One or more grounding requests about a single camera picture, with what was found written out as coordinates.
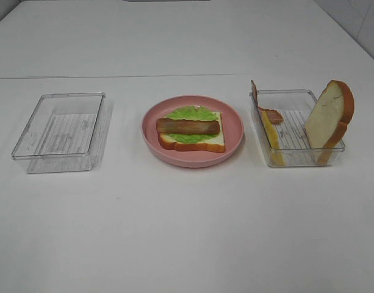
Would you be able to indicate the pink round plate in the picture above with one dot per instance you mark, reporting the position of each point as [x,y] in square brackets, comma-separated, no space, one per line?
[232,126]

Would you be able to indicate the left clear plastic tray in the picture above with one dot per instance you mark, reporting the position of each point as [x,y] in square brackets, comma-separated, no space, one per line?
[65,133]

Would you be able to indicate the bread slice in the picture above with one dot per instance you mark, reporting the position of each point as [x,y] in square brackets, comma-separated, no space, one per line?
[216,145]
[329,120]

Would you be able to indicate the green lettuce leaf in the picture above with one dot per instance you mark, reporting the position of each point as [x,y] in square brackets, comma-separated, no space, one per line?
[192,113]

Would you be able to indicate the yellow cheese slice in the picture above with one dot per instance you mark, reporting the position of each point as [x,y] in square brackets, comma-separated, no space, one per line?
[273,140]

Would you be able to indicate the right clear plastic tray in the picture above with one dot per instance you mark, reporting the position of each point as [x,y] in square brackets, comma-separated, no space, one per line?
[293,148]

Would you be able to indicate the bacon strip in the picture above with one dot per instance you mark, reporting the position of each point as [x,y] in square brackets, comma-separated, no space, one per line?
[187,127]
[274,117]

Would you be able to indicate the clear plastic tray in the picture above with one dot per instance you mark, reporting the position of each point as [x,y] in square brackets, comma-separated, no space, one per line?
[293,148]
[65,133]

